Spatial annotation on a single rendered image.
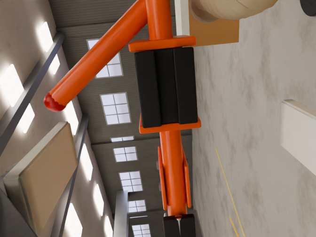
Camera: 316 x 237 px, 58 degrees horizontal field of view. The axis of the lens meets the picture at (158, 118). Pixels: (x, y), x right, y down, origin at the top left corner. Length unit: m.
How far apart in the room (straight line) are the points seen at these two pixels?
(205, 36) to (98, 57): 1.84
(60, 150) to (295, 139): 0.13
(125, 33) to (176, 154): 0.13
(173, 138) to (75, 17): 8.86
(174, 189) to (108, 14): 8.68
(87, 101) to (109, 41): 10.06
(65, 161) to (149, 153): 11.58
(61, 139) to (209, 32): 1.97
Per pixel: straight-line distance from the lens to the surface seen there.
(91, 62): 0.29
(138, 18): 0.28
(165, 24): 0.26
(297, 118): 0.17
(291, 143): 0.18
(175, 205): 0.32
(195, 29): 2.08
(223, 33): 2.13
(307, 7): 2.59
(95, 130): 11.07
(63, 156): 0.16
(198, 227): 0.37
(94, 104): 10.36
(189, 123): 0.26
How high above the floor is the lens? 1.24
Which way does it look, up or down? level
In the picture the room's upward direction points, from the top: 96 degrees counter-clockwise
